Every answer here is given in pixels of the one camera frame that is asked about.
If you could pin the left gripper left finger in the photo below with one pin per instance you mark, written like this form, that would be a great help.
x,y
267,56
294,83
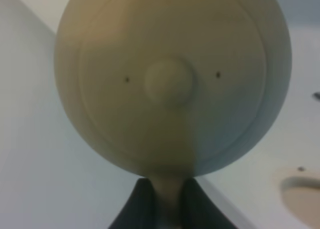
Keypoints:
x,y
140,211

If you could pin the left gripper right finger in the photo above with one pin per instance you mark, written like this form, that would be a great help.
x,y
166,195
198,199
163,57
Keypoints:
x,y
197,211

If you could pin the beige ceramic teapot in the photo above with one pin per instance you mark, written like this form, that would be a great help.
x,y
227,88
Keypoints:
x,y
172,89

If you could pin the far beige teacup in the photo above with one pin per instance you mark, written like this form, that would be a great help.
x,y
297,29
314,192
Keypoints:
x,y
299,192

